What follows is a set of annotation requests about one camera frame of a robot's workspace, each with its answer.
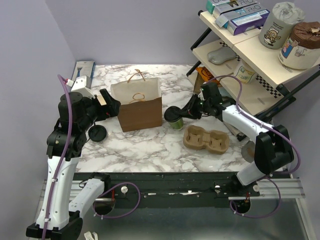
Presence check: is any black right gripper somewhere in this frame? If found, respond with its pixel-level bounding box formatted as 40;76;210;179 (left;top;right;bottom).
178;93;211;120

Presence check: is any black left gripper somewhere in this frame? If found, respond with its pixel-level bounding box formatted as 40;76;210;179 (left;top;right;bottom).
78;89;121;132

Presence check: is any black plastic cup lid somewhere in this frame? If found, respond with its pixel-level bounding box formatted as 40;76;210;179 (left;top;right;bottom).
88;125;108;142
164;106;182;123

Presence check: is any green paper cup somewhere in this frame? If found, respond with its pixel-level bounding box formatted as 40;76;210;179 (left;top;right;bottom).
167;118;184;131

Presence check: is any brown cardboard cup carrier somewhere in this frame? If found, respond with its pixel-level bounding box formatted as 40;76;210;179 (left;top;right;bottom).
183;125;230;155

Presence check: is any brown paper bag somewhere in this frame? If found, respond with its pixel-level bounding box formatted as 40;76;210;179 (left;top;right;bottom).
110;69;163;133

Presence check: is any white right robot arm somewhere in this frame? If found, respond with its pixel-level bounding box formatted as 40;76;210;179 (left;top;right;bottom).
165;82;294;196

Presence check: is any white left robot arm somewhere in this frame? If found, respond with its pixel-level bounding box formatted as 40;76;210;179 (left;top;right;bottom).
26;89;121;240

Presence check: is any orange brown snack bag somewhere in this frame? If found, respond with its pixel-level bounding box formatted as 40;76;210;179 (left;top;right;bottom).
193;66;214;94

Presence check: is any blue razor package box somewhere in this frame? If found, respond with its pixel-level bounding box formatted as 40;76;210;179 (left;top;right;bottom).
72;60;96;81

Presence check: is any grey stone-shaped pouch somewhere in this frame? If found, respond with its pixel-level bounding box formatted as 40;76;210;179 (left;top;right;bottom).
207;46;237;65

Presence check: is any white printed mug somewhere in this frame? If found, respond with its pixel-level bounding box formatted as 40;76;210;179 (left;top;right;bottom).
233;59;258;84

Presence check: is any beige black folding shelf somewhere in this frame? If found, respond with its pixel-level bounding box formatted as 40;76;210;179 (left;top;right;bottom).
186;10;320;121

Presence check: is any purple toothpaste box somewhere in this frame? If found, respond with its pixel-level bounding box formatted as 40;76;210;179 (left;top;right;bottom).
226;9;270;36

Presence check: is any grey toothpaste box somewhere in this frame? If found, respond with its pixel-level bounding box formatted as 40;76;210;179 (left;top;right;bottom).
212;0;264;28

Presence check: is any teal toothpaste box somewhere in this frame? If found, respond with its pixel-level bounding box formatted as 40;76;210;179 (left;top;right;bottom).
205;0;238;15

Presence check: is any grey tissue paper roll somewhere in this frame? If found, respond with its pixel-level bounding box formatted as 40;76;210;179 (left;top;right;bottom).
258;1;306;49

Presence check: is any white plastic scrap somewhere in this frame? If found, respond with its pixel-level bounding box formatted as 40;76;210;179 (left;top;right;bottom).
84;231;99;240

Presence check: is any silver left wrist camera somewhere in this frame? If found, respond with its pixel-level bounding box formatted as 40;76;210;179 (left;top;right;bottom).
71;75;95;99

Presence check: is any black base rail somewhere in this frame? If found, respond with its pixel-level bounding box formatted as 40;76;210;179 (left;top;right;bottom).
72;171;261;210

